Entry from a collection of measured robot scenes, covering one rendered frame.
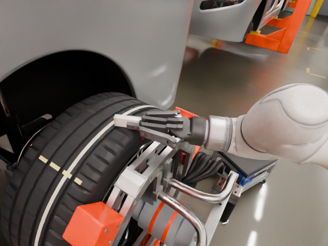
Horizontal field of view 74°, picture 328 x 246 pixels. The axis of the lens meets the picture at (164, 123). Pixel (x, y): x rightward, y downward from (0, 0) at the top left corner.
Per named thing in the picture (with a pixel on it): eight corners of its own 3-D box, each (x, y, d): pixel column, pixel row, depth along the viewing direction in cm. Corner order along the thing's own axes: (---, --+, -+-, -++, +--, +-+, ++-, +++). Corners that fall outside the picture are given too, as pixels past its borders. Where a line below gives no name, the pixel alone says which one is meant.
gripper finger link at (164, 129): (181, 135, 57) (181, 139, 56) (139, 130, 58) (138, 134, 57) (183, 124, 55) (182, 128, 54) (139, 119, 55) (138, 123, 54)
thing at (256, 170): (236, 157, 221) (248, 132, 200) (266, 183, 198) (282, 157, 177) (205, 172, 201) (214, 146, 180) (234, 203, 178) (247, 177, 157)
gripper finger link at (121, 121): (140, 127, 58) (140, 129, 57) (115, 124, 58) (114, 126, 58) (140, 118, 56) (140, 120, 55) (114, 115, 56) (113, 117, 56)
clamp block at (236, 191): (215, 182, 81) (219, 174, 78) (239, 195, 77) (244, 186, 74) (210, 192, 77) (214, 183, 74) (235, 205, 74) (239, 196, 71)
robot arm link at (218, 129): (221, 134, 62) (200, 132, 62) (229, 110, 56) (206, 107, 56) (223, 159, 55) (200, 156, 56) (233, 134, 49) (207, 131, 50)
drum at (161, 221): (151, 198, 86) (154, 176, 78) (200, 229, 79) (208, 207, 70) (129, 228, 76) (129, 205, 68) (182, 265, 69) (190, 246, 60)
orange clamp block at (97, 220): (101, 200, 53) (76, 205, 44) (126, 217, 50) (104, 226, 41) (88, 226, 52) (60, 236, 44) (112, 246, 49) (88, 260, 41)
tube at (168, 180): (186, 153, 80) (191, 132, 74) (236, 178, 73) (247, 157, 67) (161, 186, 68) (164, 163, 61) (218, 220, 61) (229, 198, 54)
